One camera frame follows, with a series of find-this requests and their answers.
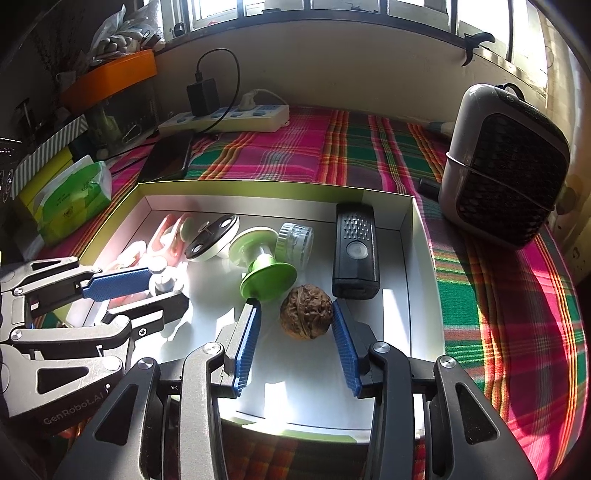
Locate green white spool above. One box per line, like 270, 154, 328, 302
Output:
229, 227, 297, 303

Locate striped cardboard box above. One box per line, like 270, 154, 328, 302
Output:
11, 115, 88, 195

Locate black charger cable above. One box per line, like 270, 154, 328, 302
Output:
195, 48, 242, 134

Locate black white round disc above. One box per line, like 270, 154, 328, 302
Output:
185, 215, 241, 263

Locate pale pink clip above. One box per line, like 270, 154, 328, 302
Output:
107, 240, 153, 308

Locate orange box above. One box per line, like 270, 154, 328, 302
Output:
62, 50, 158, 112

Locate black phone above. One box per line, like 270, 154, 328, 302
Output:
137, 130, 195, 184

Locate small transparent jar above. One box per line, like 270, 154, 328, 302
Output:
276, 222, 315, 267

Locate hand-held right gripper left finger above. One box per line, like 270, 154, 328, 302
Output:
55, 298, 264, 480

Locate barred window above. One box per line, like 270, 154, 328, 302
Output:
157, 0, 546, 65

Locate black window hook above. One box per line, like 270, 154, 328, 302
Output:
462, 32, 495, 65

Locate brown walnut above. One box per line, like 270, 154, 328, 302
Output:
280, 285, 334, 341

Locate green tissue pack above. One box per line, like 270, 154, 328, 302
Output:
34, 155, 114, 245

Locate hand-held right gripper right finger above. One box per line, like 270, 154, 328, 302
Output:
331, 299, 539, 480

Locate heart print curtain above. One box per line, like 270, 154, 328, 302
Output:
522, 0, 591, 296

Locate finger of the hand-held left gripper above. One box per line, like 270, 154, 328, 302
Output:
0, 256, 154, 320
8, 291, 191, 352

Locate white plug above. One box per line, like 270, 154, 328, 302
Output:
238, 89, 284, 112

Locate black rectangular device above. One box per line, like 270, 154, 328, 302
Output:
332, 202, 382, 300

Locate grey portable heater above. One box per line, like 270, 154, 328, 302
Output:
438, 83, 571, 250

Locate yellow-green box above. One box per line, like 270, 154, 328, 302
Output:
14, 150, 77, 217

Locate white power strip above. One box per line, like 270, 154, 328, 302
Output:
158, 104, 291, 136

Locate black charger adapter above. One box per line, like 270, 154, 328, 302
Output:
187, 78, 220, 117

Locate glass tank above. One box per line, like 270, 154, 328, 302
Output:
88, 88, 160, 155

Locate plastic bags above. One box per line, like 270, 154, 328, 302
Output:
90, 4, 164, 58

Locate white cardboard box green rim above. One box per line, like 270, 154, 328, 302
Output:
51, 181, 446, 437

